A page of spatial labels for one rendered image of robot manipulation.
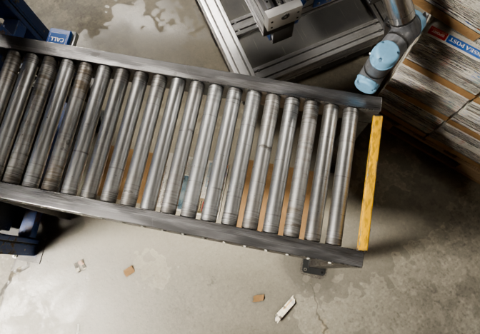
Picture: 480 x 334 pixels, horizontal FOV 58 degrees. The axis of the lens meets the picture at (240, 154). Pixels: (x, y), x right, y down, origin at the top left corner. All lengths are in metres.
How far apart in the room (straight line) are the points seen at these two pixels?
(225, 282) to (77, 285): 0.70
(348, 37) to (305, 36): 0.21
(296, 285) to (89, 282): 0.98
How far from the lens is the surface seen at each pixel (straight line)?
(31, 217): 2.26
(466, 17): 1.60
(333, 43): 2.22
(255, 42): 2.21
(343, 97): 1.48
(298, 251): 1.34
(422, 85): 1.87
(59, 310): 2.32
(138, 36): 2.55
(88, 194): 1.45
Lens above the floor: 2.14
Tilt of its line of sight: 75 degrees down
